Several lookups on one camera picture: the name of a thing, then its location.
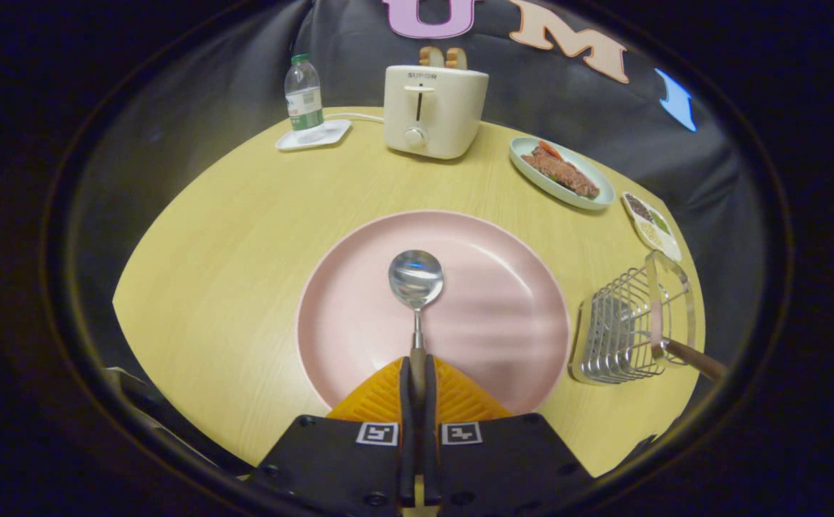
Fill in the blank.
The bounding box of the metal spoon wooden handle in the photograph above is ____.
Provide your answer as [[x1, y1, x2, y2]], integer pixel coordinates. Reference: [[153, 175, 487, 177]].
[[388, 249, 445, 403]]

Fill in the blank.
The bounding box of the cream white toaster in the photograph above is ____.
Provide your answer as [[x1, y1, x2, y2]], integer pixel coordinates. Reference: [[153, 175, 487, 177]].
[[383, 65, 490, 160]]

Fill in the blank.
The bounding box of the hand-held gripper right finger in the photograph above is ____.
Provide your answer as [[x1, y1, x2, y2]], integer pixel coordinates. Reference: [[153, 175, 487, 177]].
[[424, 355, 594, 517]]

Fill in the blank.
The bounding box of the sliced meat food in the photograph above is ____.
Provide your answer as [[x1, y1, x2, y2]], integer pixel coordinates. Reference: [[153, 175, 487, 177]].
[[521, 141, 601, 200]]

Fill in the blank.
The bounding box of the metal wire cutlery rack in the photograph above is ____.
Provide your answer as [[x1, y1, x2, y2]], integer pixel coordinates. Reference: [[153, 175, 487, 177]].
[[568, 249, 696, 386]]

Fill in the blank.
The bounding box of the small white seasoning dish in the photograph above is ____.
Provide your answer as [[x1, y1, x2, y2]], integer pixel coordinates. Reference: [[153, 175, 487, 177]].
[[621, 191, 683, 262]]

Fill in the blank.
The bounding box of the large pink plate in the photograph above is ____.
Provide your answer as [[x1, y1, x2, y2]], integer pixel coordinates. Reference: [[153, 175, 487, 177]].
[[295, 210, 571, 416]]

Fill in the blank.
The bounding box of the clear plastic water bottle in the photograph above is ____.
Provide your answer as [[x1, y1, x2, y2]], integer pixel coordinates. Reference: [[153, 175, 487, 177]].
[[284, 54, 326, 131]]

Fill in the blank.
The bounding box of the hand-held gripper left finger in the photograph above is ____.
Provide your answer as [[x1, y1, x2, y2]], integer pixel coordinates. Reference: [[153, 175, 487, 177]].
[[248, 355, 421, 517]]

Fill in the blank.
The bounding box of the pale teal oval plate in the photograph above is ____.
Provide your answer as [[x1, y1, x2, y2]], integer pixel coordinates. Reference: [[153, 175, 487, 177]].
[[509, 136, 616, 211]]

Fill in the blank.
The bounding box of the white square coaster tray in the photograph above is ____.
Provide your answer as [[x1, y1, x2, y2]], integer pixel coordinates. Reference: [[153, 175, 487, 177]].
[[276, 119, 352, 152]]

